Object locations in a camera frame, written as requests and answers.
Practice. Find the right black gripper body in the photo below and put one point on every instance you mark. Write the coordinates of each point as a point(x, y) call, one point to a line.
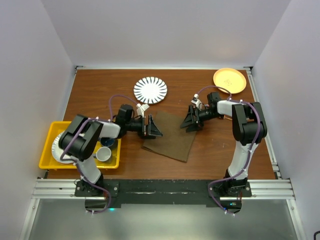
point(205, 114)

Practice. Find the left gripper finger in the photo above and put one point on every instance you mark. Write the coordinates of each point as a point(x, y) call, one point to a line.
point(145, 128)
point(152, 129)

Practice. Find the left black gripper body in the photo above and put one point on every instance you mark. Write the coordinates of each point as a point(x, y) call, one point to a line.
point(136, 125)

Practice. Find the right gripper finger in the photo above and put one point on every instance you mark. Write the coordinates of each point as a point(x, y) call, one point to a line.
point(195, 126)
point(189, 119)

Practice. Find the brown cloth napkin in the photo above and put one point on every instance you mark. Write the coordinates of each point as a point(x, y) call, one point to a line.
point(175, 143)

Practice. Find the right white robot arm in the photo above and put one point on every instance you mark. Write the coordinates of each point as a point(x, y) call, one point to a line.
point(248, 129)

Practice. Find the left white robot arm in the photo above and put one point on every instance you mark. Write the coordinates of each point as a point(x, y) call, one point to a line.
point(79, 140)

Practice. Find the copper spoon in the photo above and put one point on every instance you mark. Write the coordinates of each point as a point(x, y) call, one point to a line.
point(225, 117)

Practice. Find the dark blue mug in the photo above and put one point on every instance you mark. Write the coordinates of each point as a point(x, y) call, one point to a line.
point(107, 141)

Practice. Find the white blue striped plate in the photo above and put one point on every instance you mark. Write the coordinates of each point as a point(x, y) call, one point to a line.
point(150, 90)

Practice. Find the orange plate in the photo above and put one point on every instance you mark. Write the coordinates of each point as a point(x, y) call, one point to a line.
point(230, 80)

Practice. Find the white grey mug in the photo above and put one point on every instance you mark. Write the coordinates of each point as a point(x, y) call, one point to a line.
point(103, 154)

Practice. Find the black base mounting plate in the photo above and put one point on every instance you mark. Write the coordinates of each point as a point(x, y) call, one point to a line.
point(163, 199)

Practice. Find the white paper plate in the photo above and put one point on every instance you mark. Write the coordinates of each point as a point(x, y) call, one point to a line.
point(56, 152)

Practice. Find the yellow plastic bin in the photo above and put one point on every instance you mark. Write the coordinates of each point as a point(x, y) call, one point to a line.
point(48, 161)

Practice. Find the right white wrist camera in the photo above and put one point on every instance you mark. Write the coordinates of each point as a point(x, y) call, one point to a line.
point(196, 101)

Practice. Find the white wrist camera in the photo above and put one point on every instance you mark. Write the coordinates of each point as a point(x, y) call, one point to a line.
point(196, 101)
point(141, 108)

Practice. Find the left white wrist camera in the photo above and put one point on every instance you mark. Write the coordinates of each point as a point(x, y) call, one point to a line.
point(141, 108)

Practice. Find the aluminium frame rail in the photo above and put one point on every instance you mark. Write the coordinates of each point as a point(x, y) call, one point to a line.
point(278, 189)

